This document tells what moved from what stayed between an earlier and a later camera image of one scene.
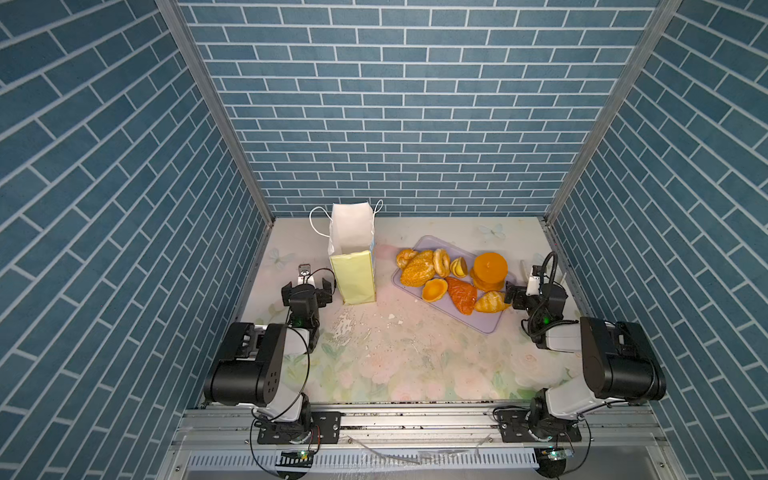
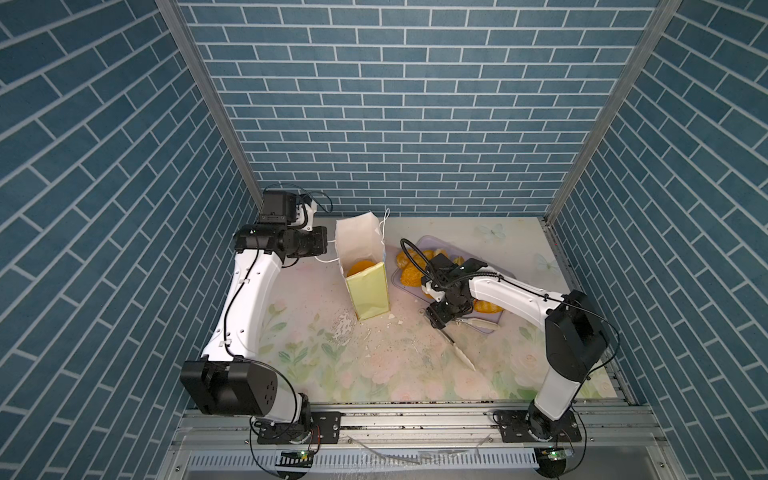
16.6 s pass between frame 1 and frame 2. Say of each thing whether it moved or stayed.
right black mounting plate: stayed
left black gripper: moved
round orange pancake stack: moved
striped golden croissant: stayed
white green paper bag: moved
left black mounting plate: stayed
